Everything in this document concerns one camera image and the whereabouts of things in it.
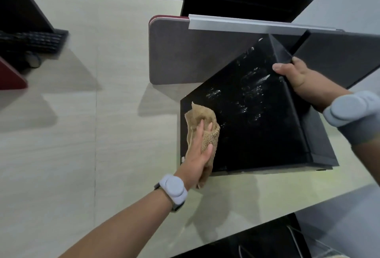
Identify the person's right hand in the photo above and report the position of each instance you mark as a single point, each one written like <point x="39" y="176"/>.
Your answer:
<point x="314" y="87"/>

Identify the person's left hand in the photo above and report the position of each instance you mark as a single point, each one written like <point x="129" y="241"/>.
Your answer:
<point x="191" y="162"/>

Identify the person's left thumb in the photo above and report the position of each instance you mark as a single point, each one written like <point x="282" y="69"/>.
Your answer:
<point x="208" y="153"/>

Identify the person's right thumb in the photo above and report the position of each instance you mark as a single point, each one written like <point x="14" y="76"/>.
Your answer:
<point x="283" y="69"/>

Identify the person's left middle finger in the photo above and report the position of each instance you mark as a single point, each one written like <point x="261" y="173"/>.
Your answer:
<point x="198" y="134"/>

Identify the brown cleaning cloth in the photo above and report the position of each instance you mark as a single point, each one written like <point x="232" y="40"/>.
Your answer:
<point x="204" y="118"/>

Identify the black computer monitor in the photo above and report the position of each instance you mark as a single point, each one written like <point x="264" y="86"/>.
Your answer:
<point x="261" y="124"/>

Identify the person's right forearm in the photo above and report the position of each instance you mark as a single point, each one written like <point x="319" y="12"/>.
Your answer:
<point x="368" y="159"/>

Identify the person's left forearm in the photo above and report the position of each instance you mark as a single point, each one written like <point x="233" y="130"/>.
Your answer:
<point x="124" y="225"/>

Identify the grey left wrist tracker band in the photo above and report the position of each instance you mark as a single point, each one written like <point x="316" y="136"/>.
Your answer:
<point x="173" y="189"/>

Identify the grey wrist tracker band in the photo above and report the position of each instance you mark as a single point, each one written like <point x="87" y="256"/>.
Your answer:
<point x="351" y="112"/>
<point x="173" y="189"/>

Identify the grey right wrist tracker band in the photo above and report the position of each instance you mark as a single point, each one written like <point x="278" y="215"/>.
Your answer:
<point x="351" y="112"/>

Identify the grey desk partition panel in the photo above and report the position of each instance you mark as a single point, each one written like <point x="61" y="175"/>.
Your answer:
<point x="172" y="53"/>

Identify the grey computer mouse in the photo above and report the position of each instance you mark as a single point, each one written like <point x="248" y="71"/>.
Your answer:
<point x="32" y="59"/>

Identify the black keyboard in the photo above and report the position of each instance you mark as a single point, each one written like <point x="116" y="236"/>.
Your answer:
<point x="38" y="41"/>

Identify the red desk partition panel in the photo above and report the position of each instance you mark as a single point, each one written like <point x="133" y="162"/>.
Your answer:
<point x="10" y="78"/>

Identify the black monitor beside keyboard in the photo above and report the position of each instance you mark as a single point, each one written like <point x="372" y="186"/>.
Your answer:
<point x="20" y="5"/>

